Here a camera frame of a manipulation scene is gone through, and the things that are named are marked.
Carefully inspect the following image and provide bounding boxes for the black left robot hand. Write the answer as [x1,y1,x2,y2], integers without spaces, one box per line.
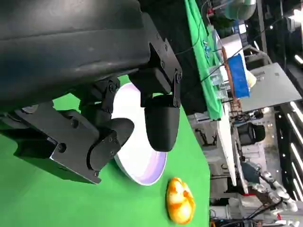
[0,0,183,185]

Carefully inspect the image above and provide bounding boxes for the green cloth on background table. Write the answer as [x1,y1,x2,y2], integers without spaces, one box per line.
[184,0,224,122]

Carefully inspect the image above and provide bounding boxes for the lilac plate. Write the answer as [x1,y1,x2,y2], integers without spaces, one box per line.
[110,82,168,186]

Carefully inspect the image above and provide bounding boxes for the brown wooden board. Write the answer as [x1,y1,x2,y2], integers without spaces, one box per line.
[222,45,235,98]

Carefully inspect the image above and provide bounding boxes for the blue plastic bin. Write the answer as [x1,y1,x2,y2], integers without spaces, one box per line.
[226,53,251,99]

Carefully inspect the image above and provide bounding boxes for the pale teal round object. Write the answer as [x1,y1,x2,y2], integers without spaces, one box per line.
[224,0,258,21]

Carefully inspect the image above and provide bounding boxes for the white background table slab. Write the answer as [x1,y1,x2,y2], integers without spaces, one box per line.
[212,101,240,188]

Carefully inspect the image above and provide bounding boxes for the orange white toy bread roll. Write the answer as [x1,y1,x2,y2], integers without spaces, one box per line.
[165,177,196,225]

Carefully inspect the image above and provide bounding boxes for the grey flat panel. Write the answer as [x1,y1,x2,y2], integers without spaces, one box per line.
[238,62,303,112]

